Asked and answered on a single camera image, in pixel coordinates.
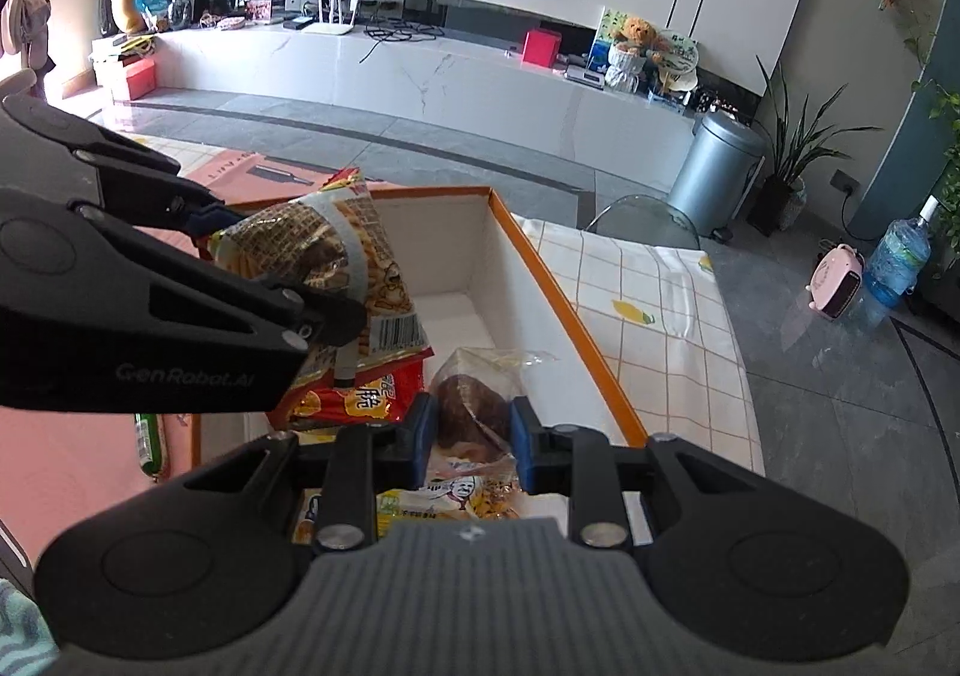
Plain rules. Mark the white router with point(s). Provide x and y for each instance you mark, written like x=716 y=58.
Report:
x=334 y=27

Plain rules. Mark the red square box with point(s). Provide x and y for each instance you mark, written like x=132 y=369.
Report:
x=541 y=48

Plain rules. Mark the pink storage box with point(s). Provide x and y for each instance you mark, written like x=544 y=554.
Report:
x=135 y=79

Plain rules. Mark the green sausage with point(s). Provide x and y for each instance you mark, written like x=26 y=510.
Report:
x=148 y=447

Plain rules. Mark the potted long leaf plant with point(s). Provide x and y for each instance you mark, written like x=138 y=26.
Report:
x=795 y=151

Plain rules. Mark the pink heater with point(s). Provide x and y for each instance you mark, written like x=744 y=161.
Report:
x=836 y=282

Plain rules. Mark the round painted fan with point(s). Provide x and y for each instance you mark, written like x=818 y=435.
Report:
x=681 y=54

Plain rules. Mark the pale yellow snack packet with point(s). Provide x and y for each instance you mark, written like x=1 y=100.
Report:
x=450 y=500

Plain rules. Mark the yellow round vase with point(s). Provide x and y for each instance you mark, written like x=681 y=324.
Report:
x=135 y=0

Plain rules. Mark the wall socket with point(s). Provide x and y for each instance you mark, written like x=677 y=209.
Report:
x=844 y=181

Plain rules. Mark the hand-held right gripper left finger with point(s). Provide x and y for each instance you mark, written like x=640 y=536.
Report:
x=424 y=436

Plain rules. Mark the blue picture board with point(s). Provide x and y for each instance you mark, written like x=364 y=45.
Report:
x=602 y=45

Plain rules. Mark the blue tissue box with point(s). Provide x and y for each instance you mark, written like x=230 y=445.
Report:
x=667 y=100

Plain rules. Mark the light blue packet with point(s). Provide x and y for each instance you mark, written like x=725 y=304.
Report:
x=154 y=6

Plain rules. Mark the white storage box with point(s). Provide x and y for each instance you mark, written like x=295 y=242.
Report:
x=103 y=68

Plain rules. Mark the teal cloth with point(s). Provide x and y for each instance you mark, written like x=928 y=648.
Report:
x=19 y=623

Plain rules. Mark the clear packet brown snack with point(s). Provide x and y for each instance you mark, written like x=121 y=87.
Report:
x=461 y=413

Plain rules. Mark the white marble tv cabinet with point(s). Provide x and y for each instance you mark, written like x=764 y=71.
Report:
x=450 y=91

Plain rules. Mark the red snack packet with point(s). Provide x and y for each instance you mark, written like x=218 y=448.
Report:
x=352 y=398

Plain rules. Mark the cluster of small dark jars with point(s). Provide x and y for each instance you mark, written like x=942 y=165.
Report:
x=716 y=104

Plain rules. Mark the blue water jug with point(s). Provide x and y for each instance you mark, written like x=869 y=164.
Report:
x=896 y=263

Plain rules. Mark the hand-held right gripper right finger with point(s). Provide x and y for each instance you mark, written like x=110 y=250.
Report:
x=525 y=443

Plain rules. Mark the white flat scale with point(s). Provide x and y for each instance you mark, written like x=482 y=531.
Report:
x=585 y=76

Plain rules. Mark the silver trash bin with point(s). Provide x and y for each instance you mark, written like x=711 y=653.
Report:
x=712 y=173

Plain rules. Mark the pink photo frame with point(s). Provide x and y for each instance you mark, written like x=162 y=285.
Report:
x=258 y=10

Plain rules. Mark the orange stick snack packet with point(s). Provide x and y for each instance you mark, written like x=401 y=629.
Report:
x=360 y=256

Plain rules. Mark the brown teddy bear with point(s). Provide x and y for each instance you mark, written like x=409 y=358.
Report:
x=639 y=36

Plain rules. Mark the orange cardboard box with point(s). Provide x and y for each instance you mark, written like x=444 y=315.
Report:
x=480 y=248

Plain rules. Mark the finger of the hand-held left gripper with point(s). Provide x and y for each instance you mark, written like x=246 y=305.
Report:
x=214 y=220
x=330 y=323

